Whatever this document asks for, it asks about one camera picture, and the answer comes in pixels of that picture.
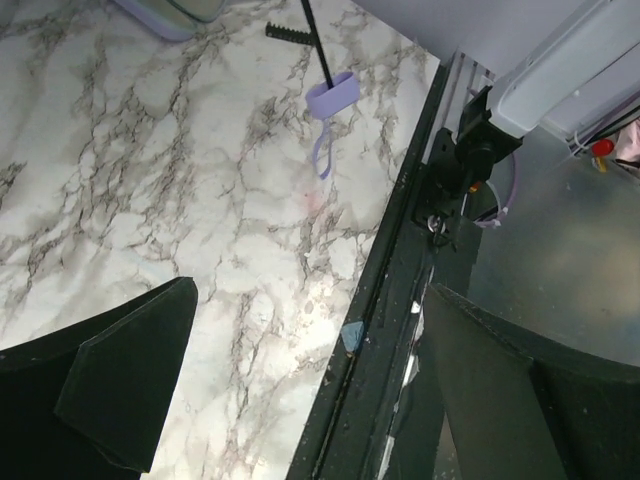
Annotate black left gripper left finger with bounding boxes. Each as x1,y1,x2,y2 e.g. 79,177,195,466
1,277,198,479

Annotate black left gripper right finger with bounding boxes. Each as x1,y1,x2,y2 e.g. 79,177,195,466
425,285,639,479

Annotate lavender folding umbrella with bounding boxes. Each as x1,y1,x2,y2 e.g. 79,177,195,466
298,0,361,182

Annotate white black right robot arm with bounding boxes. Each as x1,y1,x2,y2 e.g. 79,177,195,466
425,0,639,208

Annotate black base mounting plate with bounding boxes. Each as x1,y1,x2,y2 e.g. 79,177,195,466
287,52,486,479

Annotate black comb strip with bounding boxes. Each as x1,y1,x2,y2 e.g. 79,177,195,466
265,22,314,46

